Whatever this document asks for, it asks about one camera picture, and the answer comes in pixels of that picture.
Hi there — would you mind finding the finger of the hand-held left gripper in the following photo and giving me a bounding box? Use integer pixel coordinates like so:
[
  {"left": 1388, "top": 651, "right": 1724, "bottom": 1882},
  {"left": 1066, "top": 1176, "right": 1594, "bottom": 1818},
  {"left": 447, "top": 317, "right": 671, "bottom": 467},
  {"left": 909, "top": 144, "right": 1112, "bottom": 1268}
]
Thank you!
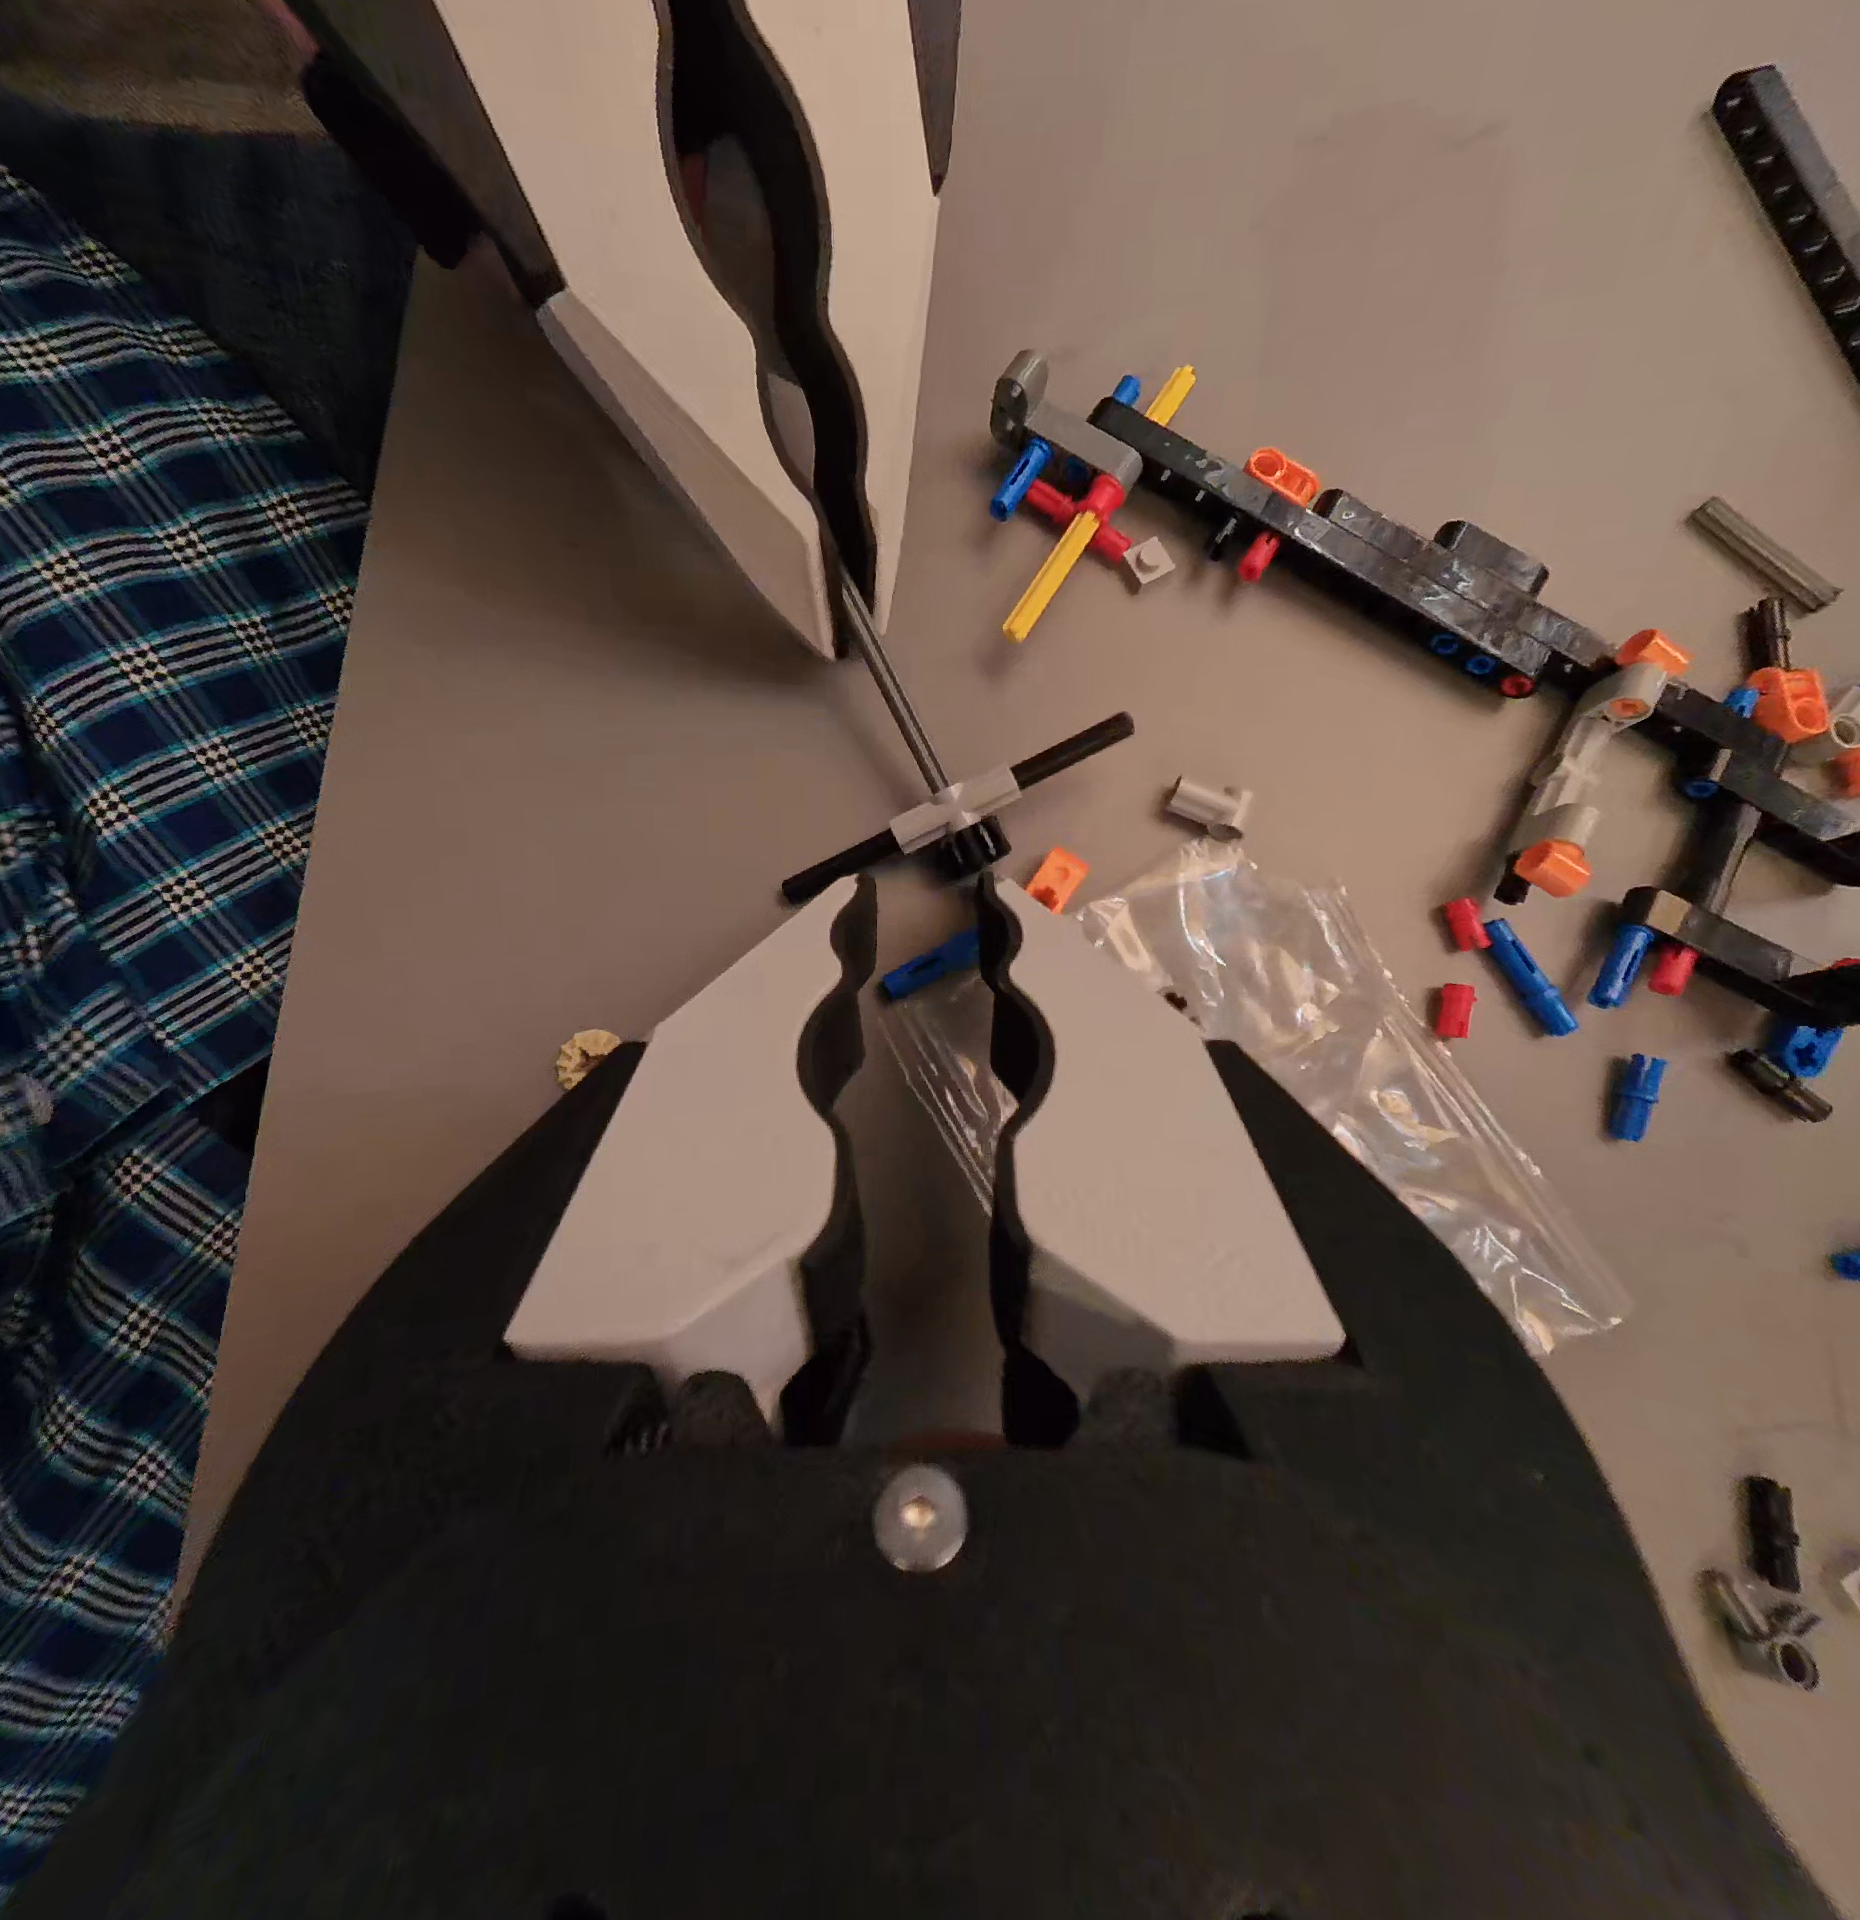
[
  {"left": 435, "top": 0, "right": 833, "bottom": 662},
  {"left": 727, "top": 0, "right": 945, "bottom": 632}
]

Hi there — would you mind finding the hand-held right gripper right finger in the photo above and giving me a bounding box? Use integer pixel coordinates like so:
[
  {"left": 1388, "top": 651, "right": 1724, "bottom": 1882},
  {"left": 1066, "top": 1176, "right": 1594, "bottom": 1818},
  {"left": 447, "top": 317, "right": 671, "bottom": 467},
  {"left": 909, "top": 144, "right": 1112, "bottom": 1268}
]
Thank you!
[{"left": 977, "top": 873, "right": 1347, "bottom": 1448}]

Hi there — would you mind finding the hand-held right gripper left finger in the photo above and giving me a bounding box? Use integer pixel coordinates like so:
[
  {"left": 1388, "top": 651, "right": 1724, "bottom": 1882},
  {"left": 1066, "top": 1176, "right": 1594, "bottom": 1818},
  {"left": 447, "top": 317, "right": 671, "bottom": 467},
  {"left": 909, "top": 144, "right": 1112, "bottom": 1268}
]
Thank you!
[{"left": 505, "top": 873, "right": 885, "bottom": 1448}]

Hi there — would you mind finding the black axle grey connector assembly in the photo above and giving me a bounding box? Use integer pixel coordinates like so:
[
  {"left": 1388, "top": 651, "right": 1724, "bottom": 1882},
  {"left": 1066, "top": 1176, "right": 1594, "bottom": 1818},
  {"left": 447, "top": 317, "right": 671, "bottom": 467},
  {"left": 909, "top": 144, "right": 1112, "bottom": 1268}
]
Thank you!
[{"left": 780, "top": 576, "right": 1136, "bottom": 904}]

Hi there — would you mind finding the black lego pin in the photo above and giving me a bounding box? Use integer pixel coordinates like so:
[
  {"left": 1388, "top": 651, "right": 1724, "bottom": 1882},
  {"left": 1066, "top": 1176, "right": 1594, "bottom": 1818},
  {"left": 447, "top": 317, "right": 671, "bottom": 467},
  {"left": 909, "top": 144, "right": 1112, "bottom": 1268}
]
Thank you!
[{"left": 1728, "top": 1048, "right": 1834, "bottom": 1123}]

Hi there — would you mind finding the dark grey lego connector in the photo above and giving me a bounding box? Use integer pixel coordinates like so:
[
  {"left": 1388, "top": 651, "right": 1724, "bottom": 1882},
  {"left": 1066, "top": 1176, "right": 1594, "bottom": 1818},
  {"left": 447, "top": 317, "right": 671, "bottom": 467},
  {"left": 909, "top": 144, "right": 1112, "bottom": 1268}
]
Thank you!
[{"left": 1700, "top": 1566, "right": 1826, "bottom": 1692}]

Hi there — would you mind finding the dark grey lego axle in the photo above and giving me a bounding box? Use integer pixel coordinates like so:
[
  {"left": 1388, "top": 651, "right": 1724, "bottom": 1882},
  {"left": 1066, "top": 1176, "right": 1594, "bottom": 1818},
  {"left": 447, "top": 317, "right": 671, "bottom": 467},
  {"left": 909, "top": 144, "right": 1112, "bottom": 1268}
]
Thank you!
[{"left": 1685, "top": 496, "right": 1845, "bottom": 614}]

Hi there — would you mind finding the long black lego beam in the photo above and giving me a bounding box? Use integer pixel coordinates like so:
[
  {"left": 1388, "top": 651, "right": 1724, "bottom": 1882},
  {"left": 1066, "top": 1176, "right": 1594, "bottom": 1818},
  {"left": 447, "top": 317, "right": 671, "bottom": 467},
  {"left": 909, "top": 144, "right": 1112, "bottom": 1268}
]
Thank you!
[{"left": 1710, "top": 67, "right": 1860, "bottom": 440}]

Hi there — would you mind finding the large clear plastic bag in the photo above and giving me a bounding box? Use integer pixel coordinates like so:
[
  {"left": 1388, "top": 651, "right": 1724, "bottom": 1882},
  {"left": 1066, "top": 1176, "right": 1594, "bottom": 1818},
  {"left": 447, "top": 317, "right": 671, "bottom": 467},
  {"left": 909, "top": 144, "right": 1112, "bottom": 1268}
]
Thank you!
[{"left": 870, "top": 836, "right": 1633, "bottom": 1358}]

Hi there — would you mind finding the person's plaid shirt torso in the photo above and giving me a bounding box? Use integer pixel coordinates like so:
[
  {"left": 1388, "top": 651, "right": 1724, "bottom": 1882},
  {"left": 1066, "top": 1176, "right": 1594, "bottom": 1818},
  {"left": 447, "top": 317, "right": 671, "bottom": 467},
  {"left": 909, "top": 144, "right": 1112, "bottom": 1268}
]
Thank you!
[{"left": 0, "top": 151, "right": 372, "bottom": 1890}]

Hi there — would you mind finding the black lego frame assembly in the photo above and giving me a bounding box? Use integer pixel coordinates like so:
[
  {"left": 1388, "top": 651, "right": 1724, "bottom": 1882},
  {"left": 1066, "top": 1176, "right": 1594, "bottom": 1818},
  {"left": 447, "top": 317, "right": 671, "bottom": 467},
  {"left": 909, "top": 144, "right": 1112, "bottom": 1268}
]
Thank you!
[{"left": 991, "top": 346, "right": 1860, "bottom": 1077}]

